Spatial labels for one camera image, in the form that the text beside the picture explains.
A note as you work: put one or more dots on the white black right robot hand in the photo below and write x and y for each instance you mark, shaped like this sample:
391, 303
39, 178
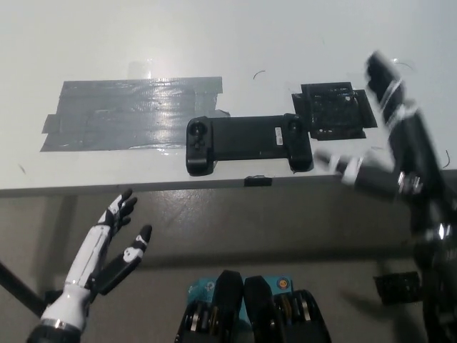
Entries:
417, 168

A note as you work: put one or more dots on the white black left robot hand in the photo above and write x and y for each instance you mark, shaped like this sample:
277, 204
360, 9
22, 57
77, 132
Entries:
89, 257

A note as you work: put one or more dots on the black game controller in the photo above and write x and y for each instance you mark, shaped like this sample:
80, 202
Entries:
246, 139

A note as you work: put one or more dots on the black robot legs with teal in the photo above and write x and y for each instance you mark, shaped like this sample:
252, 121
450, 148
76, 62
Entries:
260, 314

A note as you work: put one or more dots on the black metal bar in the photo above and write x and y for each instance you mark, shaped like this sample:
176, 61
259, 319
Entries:
19, 289

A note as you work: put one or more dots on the black tape square patch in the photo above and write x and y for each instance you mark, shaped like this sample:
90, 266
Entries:
332, 110

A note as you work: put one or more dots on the teal box with logo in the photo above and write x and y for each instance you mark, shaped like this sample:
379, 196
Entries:
201, 289

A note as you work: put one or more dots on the small black tape strip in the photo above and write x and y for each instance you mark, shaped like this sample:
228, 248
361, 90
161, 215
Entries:
257, 181

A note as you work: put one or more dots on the grey duct tape patch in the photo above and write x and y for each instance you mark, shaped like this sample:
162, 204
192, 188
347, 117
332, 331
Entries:
125, 114

